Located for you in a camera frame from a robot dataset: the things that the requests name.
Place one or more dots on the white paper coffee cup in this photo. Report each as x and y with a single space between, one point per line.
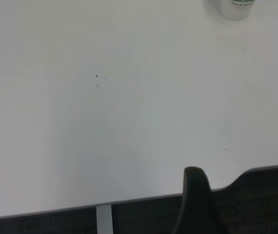
233 11

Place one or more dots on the white table leg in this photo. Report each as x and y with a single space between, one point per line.
104 219

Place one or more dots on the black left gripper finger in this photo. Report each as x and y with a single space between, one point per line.
197 202

